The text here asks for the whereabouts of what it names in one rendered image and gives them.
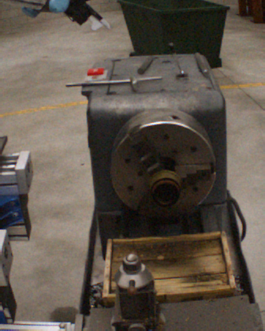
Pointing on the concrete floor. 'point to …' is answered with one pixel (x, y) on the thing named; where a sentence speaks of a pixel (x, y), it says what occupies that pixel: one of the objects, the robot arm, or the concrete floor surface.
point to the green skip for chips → (175, 26)
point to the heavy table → (255, 6)
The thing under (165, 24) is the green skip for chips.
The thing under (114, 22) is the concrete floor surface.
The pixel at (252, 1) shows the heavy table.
